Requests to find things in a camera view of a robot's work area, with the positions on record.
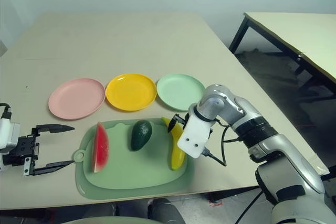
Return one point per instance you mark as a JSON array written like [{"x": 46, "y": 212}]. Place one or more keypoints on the mint green round plate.
[{"x": 178, "y": 90}]

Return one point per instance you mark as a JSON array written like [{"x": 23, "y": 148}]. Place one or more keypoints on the yellow round plate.
[{"x": 131, "y": 93}]

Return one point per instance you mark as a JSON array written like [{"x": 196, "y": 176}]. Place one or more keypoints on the dark green toy avocado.
[{"x": 140, "y": 136}]

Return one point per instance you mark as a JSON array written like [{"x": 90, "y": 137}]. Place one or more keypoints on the grey left robot leg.
[{"x": 101, "y": 213}]

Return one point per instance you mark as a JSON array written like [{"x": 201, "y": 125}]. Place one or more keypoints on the dark right robot leg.
[{"x": 165, "y": 212}]

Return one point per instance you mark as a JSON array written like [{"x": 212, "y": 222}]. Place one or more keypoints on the clear plastic film piece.
[{"x": 320, "y": 165}]

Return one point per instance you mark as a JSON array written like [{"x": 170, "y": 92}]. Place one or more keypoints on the toy watermelon slice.
[{"x": 101, "y": 148}]

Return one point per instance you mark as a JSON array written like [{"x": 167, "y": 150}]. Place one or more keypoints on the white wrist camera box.
[
  {"x": 9, "y": 137},
  {"x": 194, "y": 137}
]

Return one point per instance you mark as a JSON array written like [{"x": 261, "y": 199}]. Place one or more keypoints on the green cutting board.
[{"x": 136, "y": 171}]

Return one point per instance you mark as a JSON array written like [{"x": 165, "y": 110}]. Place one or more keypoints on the pink round plate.
[{"x": 76, "y": 99}]

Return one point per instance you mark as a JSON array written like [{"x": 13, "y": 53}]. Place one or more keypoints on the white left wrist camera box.
[{"x": 9, "y": 137}]

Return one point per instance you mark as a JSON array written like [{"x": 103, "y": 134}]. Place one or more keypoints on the grey-green robot torso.
[{"x": 105, "y": 221}]

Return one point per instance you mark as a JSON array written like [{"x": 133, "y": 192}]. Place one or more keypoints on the yellow toy banana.
[{"x": 177, "y": 159}]

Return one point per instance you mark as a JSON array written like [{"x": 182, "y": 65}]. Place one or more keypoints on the beige side table black legs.
[{"x": 302, "y": 32}]

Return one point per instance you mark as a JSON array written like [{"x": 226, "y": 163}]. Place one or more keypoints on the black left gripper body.
[{"x": 27, "y": 150}]

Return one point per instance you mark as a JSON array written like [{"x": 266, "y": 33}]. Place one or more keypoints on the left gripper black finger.
[
  {"x": 50, "y": 168},
  {"x": 55, "y": 128}
]

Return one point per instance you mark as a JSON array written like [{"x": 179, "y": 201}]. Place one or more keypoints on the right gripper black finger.
[{"x": 173, "y": 124}]

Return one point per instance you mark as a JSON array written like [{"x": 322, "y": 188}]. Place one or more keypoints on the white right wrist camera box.
[{"x": 194, "y": 137}]

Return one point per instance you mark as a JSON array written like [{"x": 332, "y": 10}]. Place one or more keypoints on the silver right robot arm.
[{"x": 275, "y": 142}]

